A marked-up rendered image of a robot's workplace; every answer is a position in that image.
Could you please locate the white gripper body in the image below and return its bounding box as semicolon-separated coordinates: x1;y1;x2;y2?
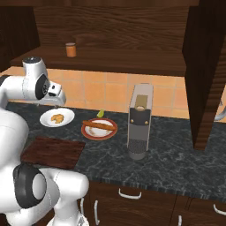
34;89;67;108

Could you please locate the golden croissant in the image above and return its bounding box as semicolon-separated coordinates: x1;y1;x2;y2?
50;114;65;124

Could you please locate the dark wooden cutting board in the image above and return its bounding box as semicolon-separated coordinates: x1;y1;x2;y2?
19;136;87;170

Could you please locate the orange jam jar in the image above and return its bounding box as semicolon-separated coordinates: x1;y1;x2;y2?
64;42;78;58

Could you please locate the dark wooden cabinet door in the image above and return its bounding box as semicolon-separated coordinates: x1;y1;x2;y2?
0;5;41;73
182;0;226;151

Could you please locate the dark wooden open cabinet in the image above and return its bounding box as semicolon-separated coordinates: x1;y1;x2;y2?
9;0;201;78

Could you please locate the long brown baguette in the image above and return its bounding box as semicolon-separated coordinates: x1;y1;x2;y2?
81;119;117;132

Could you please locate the red-rimmed white plate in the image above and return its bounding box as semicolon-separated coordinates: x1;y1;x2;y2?
80;117;118;141

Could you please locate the grey coffee machine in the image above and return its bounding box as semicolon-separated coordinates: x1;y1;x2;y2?
126;83;154;162

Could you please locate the dark wooden drawer front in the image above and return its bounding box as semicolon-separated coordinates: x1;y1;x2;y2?
170;195;226;226
87;179;179;226

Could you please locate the white drawer handle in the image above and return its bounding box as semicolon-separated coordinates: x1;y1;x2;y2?
213;203;226;216
117;188;143;200

